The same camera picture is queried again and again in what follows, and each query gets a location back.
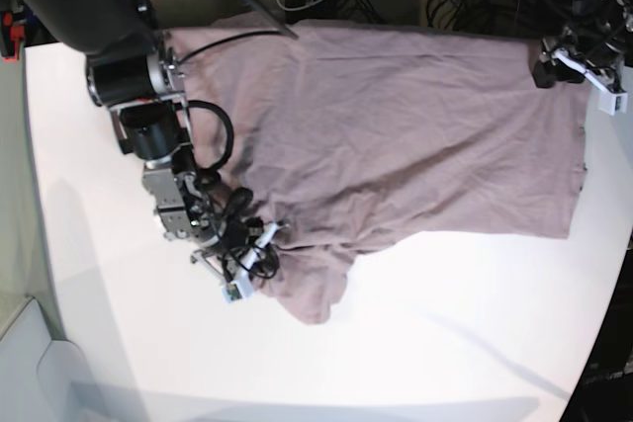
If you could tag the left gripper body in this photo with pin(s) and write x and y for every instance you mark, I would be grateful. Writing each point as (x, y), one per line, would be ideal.
(601, 54)

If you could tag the red and black clamp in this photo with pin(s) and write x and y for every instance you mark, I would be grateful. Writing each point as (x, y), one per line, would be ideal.
(12, 36)

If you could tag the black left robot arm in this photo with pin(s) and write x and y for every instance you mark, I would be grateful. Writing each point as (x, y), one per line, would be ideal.
(588, 17)

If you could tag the mauve t-shirt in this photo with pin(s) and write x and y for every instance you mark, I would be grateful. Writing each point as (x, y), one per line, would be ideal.
(358, 136)

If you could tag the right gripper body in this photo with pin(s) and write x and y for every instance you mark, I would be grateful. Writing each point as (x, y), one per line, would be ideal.
(205, 214)

